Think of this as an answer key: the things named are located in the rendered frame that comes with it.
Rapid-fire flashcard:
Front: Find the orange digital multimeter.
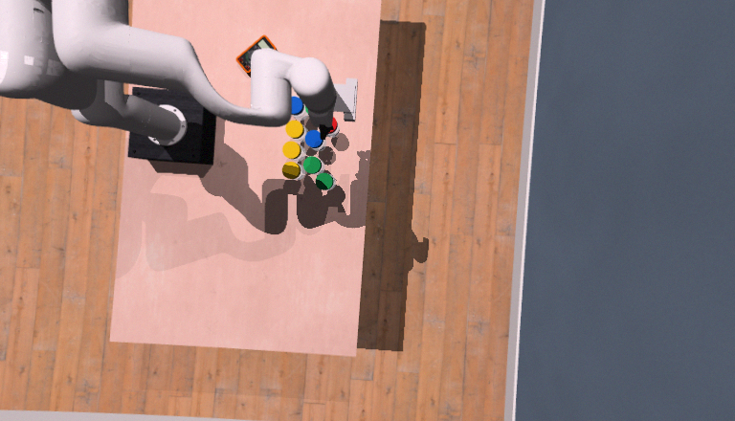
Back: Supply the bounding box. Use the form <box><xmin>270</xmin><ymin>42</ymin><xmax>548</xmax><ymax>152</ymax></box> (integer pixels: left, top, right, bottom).
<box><xmin>236</xmin><ymin>35</ymin><xmax>277</xmax><ymax>76</ymax></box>

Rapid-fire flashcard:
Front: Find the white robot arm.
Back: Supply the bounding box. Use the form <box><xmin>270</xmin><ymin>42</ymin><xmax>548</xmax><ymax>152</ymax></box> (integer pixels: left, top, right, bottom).
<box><xmin>0</xmin><ymin>0</ymin><xmax>358</xmax><ymax>145</ymax></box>

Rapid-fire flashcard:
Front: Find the clear bottle with red cap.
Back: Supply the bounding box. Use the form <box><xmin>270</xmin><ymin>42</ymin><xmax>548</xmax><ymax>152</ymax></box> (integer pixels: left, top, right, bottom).
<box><xmin>326</xmin><ymin>117</ymin><xmax>340</xmax><ymax>138</ymax></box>

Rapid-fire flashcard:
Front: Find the clear bottle with blue cap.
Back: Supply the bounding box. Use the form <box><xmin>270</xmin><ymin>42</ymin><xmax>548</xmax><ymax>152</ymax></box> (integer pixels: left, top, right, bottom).
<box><xmin>305</xmin><ymin>130</ymin><xmax>326</xmax><ymax>151</ymax></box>
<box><xmin>292</xmin><ymin>97</ymin><xmax>308</xmax><ymax>121</ymax></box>

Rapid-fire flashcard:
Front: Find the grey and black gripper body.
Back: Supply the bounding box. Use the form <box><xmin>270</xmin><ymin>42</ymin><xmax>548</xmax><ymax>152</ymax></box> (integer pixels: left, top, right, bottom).
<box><xmin>308</xmin><ymin>109</ymin><xmax>333</xmax><ymax>127</ymax></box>

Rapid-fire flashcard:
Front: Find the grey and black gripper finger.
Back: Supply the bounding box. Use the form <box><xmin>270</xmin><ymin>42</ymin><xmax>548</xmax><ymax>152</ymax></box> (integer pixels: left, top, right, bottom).
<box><xmin>320</xmin><ymin>124</ymin><xmax>334</xmax><ymax>140</ymax></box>

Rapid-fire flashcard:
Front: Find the yellow bottle cap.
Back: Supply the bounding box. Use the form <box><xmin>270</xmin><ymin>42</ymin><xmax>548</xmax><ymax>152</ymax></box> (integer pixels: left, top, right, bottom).
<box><xmin>285</xmin><ymin>121</ymin><xmax>308</xmax><ymax>143</ymax></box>
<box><xmin>282</xmin><ymin>142</ymin><xmax>306</xmax><ymax>162</ymax></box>
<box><xmin>282</xmin><ymin>162</ymin><xmax>305</xmax><ymax>180</ymax></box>

